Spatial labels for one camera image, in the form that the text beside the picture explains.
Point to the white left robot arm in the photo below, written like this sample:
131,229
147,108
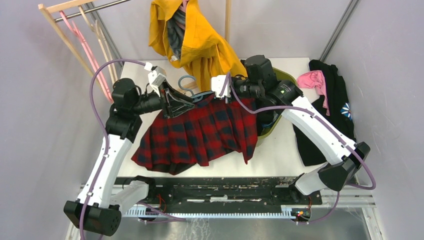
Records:
96,209

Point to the grey blue plastic hanger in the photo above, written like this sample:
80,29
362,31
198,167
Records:
190,88

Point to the metal rack rod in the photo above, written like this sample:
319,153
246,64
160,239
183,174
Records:
97,8

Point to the black skirt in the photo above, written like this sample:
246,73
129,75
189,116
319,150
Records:
265,117

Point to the beige wooden hanger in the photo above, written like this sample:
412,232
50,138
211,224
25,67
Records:
95,28

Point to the yellow skirt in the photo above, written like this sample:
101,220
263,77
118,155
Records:
189,41

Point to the white cable duct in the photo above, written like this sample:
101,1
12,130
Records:
140,211

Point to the red plaid skirt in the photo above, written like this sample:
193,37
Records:
197,137

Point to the pink garment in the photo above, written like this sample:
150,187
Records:
315,79

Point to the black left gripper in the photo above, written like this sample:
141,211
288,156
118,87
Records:
178,103

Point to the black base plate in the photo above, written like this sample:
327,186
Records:
228,195

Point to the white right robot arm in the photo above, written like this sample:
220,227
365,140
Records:
262,91

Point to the black garment with flower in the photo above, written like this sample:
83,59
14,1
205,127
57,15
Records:
317,135

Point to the blue floral skirt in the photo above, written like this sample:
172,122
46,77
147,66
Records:
266,125

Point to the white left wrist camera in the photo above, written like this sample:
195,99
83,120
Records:
156,76

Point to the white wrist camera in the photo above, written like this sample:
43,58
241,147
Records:
220,85
156,76

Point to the pink plastic hanger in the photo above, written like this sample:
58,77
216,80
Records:
88,52

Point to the wooden clothes rack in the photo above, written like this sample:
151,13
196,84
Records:
52,15

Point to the olive green plastic basket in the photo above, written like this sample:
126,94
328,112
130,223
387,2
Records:
280,76

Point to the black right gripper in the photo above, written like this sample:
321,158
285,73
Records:
233,98

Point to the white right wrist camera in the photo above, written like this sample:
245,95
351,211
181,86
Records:
220,85

